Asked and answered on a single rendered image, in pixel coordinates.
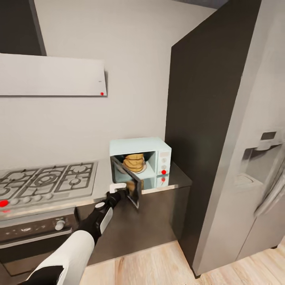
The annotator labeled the popcorn bag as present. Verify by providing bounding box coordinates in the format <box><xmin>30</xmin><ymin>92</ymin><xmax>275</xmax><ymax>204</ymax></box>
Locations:
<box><xmin>122</xmin><ymin>152</ymin><xmax>144</xmax><ymax>172</ymax></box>

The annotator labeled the microwave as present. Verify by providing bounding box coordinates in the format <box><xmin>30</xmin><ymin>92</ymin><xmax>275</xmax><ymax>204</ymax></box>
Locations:
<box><xmin>109</xmin><ymin>137</ymin><xmax>171</xmax><ymax>213</ymax></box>

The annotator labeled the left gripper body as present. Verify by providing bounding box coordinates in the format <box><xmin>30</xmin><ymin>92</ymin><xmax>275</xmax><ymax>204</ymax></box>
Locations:
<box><xmin>106</xmin><ymin>189</ymin><xmax>127</xmax><ymax>205</ymax></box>

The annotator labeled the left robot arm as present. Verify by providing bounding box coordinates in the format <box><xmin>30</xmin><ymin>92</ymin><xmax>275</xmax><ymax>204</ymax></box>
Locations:
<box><xmin>16</xmin><ymin>183</ymin><xmax>130</xmax><ymax>285</ymax></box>

